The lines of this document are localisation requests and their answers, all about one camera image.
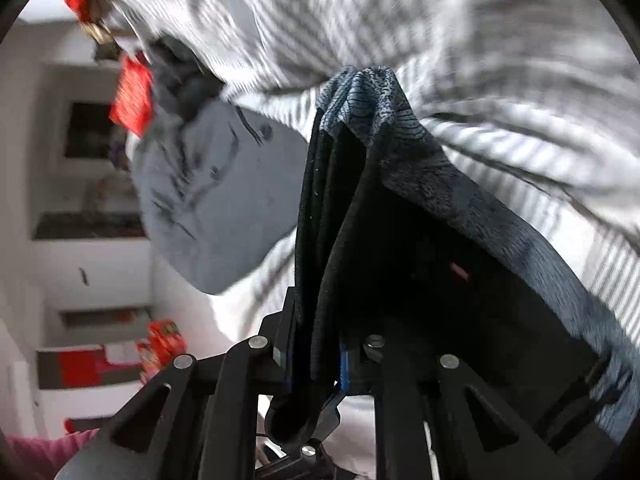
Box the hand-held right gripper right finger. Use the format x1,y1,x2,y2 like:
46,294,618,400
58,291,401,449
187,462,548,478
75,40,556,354
339,332,577,480

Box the white bed sheet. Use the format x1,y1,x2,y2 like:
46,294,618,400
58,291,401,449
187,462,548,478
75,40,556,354
207,280,301,356

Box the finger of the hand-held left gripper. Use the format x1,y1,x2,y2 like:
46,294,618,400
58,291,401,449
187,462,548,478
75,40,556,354
272,390,347,480

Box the black and blue patterned pants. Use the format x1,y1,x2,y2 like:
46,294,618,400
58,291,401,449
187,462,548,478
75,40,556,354
264,64,637,463

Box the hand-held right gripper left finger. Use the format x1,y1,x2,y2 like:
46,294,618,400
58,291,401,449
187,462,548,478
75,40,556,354
54,287,298,480

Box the white shelf unit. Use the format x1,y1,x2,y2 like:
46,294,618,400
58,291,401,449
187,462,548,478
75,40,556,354
27,57,166,393

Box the person's left forearm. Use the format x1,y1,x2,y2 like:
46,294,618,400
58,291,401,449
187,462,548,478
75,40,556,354
0,427,101,480

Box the grey striped duvet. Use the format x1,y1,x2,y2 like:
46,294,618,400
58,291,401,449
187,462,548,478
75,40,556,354
85,0,640,351

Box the golden brown object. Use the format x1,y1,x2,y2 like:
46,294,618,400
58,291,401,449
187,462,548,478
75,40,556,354
80,16,122,62

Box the red cloth at left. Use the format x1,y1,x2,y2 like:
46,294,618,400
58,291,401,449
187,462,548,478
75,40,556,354
109,54,157,137

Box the grey jacket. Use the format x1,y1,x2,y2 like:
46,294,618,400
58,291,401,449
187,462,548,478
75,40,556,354
131,35,310,296

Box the red boxes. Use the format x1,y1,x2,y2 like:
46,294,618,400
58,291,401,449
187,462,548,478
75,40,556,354
136,319,188,385

